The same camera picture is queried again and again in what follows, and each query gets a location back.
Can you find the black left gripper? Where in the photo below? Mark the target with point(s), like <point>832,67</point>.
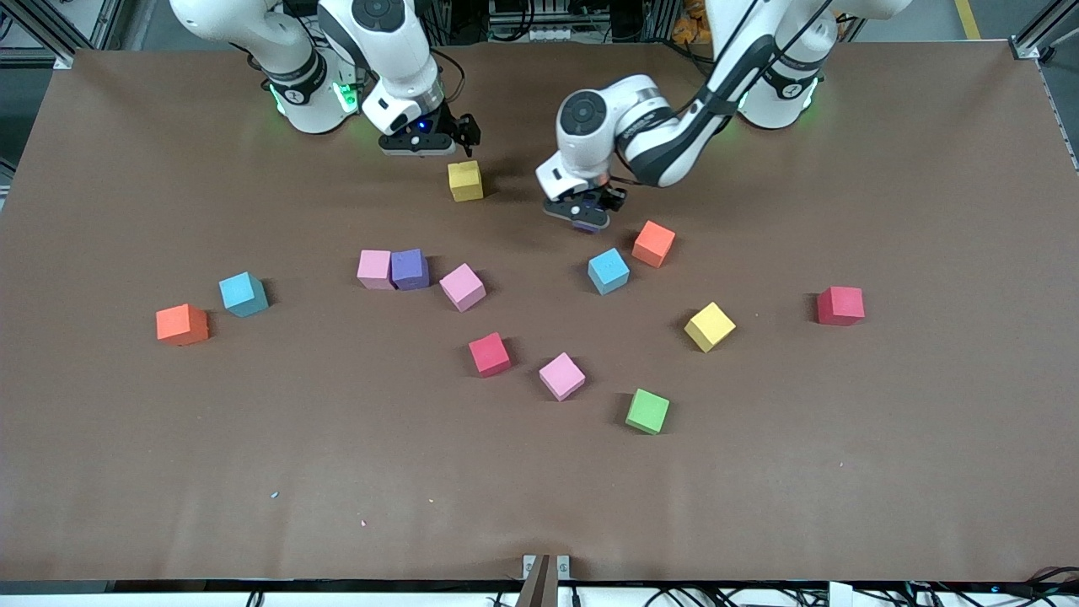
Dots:
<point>609,197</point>

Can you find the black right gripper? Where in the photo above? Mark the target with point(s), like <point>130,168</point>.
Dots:
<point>460,131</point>

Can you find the purple foam cube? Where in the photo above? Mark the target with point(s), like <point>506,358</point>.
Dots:
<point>588,226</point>
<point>410,269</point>

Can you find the yellow foam cube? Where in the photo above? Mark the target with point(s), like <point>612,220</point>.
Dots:
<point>465,180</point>
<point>709,326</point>

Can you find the blue foam cube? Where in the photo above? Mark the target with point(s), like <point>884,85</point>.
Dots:
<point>243,294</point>
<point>608,271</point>

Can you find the pink foam cube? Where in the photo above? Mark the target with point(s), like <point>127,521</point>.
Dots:
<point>561,376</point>
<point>374,269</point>
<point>462,287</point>

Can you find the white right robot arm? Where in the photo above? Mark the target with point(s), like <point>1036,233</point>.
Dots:
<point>287,42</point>

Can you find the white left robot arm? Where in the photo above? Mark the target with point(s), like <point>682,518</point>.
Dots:
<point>674,143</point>

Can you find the orange foam cube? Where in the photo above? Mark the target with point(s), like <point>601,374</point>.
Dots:
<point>653,244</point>
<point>182,324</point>

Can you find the white power strip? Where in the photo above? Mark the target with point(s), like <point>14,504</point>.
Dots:
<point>539,34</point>

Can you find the orange packaged items pile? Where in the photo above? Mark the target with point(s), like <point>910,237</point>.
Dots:
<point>693,24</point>

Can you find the red foam cube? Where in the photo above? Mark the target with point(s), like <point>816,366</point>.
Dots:
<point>840,305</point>
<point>490,353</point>

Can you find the green foam cube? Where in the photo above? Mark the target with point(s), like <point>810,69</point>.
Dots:
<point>647,410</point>

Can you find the brown table cover sheet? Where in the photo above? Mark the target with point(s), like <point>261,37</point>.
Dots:
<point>539,489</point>

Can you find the white box under table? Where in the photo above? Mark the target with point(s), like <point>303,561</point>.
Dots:
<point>840,594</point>

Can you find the grey metal table bracket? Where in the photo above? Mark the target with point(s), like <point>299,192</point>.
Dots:
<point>546,582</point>

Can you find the aluminium frame profile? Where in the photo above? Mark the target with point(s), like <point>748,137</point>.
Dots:
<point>50,38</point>
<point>1033,40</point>

